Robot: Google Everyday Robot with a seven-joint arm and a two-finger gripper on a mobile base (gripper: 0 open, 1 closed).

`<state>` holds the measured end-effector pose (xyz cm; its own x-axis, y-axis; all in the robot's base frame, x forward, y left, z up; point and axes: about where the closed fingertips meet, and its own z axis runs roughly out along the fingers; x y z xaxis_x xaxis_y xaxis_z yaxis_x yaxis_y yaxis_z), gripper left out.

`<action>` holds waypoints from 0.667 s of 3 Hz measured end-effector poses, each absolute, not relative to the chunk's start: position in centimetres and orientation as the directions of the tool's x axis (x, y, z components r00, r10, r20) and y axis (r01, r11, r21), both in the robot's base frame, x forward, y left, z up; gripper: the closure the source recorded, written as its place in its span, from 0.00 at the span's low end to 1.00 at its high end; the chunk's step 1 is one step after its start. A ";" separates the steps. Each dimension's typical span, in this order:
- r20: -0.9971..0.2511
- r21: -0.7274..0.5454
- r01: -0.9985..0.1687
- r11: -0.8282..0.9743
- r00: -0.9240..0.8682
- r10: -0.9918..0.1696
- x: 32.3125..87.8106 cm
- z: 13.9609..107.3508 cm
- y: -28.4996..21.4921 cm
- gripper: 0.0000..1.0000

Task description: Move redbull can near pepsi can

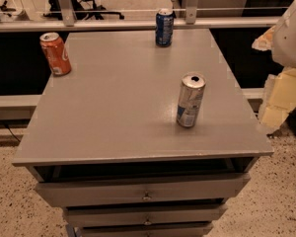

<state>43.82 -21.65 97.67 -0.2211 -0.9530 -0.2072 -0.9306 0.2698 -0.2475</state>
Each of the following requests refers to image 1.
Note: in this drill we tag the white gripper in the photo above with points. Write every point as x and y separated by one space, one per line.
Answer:
290 41

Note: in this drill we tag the silver blue redbull can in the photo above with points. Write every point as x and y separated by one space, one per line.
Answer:
190 98

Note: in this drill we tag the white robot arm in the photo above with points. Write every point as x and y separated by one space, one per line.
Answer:
284 39

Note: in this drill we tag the blue pepsi can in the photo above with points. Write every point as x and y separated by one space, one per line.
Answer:
164 27

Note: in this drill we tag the orange soda can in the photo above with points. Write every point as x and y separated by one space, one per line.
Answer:
55 52

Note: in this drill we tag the top grey drawer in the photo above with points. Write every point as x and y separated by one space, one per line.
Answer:
142 190

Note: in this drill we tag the grey drawer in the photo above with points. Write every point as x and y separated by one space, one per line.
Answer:
144 215
142 190
192 229

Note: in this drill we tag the middle grey drawer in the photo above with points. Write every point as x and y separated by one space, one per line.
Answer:
144 215

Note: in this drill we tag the black office chair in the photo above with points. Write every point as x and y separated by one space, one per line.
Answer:
88 0

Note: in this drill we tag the grey drawer cabinet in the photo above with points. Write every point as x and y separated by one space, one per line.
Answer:
114 116

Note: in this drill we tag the bottom grey drawer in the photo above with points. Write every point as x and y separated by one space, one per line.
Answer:
192 229

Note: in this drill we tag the metal railing frame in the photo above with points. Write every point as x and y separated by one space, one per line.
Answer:
28 15

